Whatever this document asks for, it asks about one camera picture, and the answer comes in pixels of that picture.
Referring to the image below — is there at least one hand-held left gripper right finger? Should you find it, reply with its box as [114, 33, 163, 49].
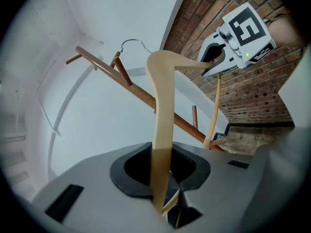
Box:
[167, 141, 311, 233]

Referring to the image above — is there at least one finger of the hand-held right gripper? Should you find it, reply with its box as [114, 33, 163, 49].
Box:
[201, 48, 236, 78]
[197, 34, 226, 63]

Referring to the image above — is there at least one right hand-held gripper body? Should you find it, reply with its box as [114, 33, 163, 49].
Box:
[213, 2, 277, 70]

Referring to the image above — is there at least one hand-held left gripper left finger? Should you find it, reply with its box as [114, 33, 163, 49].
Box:
[31, 141, 176, 233]

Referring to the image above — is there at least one wooden clothes hanger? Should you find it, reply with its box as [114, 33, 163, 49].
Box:
[121, 39, 222, 217]

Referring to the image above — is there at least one brown wooden coat rack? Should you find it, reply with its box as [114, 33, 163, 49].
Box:
[66, 46, 227, 153]

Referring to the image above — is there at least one person's right forearm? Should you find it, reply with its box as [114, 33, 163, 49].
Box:
[267, 15, 307, 49]

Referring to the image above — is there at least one black skirting board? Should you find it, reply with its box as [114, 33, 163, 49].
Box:
[228, 120, 295, 128]

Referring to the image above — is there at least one white curved rail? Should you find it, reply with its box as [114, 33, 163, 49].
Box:
[47, 64, 98, 181]

